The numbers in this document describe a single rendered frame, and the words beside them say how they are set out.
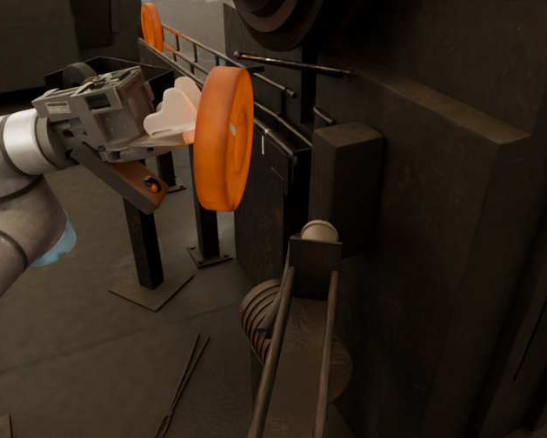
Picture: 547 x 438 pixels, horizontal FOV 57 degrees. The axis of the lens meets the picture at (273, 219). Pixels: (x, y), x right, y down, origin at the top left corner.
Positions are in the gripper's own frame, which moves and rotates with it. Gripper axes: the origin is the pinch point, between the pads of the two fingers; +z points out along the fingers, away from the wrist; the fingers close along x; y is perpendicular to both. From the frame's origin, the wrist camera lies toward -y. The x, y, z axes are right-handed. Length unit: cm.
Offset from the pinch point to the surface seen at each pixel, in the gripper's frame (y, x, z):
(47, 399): -74, 24, -81
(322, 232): -24.9, 13.8, 4.5
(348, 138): -15.4, 25.3, 9.7
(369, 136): -16.4, 26.7, 12.8
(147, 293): -76, 66, -70
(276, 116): -21, 55, -9
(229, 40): -9, 87, -24
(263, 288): -38.0, 17.7, -9.3
